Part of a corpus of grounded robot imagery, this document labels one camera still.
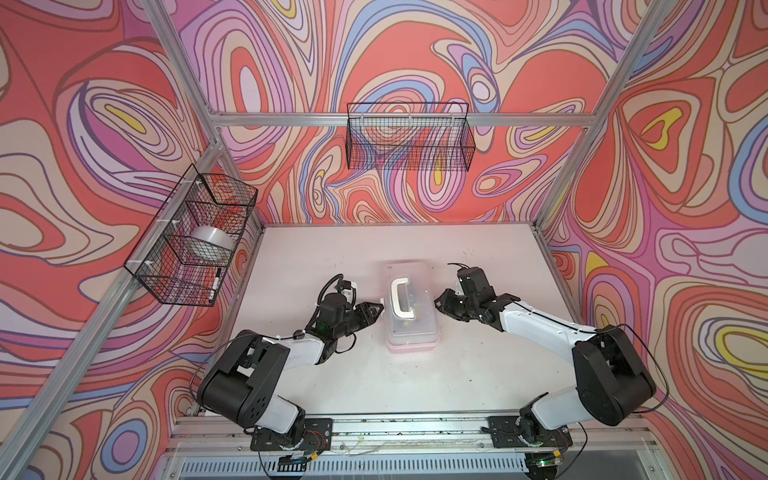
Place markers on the left wall wire basket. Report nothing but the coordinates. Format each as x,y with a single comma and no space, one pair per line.
173,267

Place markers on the pink plastic tool box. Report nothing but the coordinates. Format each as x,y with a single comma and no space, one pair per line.
410,314

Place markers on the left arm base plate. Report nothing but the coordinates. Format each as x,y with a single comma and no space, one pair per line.
307,435

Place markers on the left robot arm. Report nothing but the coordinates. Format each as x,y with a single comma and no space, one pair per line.
241,386

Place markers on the aluminium front rail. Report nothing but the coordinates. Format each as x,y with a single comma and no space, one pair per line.
431,432

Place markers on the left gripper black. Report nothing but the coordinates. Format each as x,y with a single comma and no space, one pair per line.
364,317

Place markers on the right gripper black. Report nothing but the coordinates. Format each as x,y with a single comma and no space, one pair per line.
445,305

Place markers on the back wall wire basket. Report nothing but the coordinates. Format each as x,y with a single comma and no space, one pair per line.
409,136

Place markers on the wall wire basket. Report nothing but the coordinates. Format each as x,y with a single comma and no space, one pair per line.
409,136
173,267

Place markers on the silver tape roll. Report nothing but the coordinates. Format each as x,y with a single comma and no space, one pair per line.
214,236

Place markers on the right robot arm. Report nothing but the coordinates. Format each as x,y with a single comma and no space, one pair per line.
611,380

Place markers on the marker pen in basket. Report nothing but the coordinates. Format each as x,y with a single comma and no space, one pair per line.
215,285

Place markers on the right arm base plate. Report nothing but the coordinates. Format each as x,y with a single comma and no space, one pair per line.
524,432

